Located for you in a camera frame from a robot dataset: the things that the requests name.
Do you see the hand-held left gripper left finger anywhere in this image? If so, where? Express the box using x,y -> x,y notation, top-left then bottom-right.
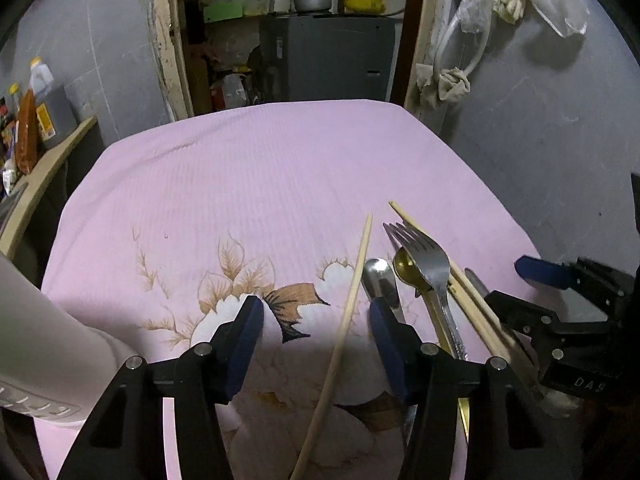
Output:
57,295 -> 266,480

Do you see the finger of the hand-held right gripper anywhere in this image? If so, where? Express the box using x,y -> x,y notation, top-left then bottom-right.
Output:
515,254 -> 635,313
484,289 -> 622,402

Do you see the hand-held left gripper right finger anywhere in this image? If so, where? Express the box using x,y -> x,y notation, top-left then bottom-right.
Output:
367,298 -> 576,480

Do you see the silver spoon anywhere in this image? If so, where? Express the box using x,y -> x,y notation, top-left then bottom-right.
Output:
362,258 -> 418,441

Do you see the gold spoon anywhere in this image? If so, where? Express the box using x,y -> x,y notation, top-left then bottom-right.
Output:
393,249 -> 472,438

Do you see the silver fork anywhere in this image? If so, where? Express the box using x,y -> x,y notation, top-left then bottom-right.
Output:
383,221 -> 469,361

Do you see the grey metal utensil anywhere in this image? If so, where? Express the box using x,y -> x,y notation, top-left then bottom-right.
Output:
465,267 -> 494,302

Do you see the pink floral tablecloth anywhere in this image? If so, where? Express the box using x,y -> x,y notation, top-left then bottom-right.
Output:
31,100 -> 546,480

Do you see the crumpled white rag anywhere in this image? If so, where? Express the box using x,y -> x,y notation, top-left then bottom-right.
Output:
415,62 -> 472,106

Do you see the clear plastic bag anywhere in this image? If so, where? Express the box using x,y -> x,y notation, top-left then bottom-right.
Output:
529,0 -> 589,39

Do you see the beige counter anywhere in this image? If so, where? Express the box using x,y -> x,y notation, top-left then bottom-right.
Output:
0,116 -> 99,261

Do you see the grey cabinet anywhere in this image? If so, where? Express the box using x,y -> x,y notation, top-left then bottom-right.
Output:
259,14 -> 402,104

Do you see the orange-red packet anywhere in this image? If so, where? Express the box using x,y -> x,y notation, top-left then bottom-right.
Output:
15,88 -> 39,175

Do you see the large jug with yellow cap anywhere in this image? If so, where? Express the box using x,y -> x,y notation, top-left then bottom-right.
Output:
27,57 -> 79,151

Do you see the yellow bowl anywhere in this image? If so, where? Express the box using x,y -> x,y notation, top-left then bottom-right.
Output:
341,0 -> 389,14

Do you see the green plastic board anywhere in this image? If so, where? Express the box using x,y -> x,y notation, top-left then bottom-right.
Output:
202,0 -> 244,24

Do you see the metal pot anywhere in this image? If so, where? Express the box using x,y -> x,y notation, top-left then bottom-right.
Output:
282,0 -> 335,15

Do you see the white hose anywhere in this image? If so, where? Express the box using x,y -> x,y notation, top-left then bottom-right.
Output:
432,5 -> 493,78

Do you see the worn door frame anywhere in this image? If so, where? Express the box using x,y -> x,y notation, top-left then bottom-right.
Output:
147,0 -> 453,123

